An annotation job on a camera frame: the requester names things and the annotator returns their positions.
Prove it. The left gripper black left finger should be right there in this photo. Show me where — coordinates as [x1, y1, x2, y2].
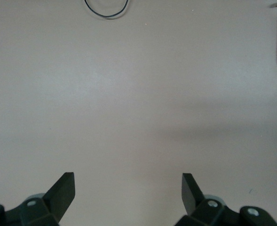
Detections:
[0, 172, 76, 226]

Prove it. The looped thin black cable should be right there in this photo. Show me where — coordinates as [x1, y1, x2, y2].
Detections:
[83, 0, 130, 20]

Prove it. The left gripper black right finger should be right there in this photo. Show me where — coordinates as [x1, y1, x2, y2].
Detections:
[174, 173, 277, 226]

